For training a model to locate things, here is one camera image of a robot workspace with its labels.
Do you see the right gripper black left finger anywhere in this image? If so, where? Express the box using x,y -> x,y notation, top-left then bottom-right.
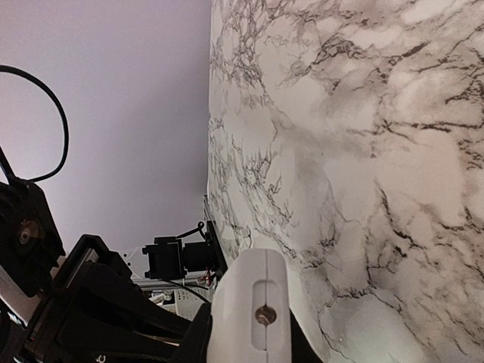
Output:
173,302 -> 212,363

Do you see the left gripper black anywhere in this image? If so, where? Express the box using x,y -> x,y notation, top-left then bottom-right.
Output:
1,177 -> 191,362

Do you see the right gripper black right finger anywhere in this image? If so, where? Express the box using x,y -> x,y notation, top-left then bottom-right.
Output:
290,311 -> 323,363

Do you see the white remote control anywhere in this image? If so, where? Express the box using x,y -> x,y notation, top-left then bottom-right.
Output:
206,248 -> 292,363

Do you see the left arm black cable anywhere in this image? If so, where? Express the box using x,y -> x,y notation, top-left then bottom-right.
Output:
0,64 -> 71,182

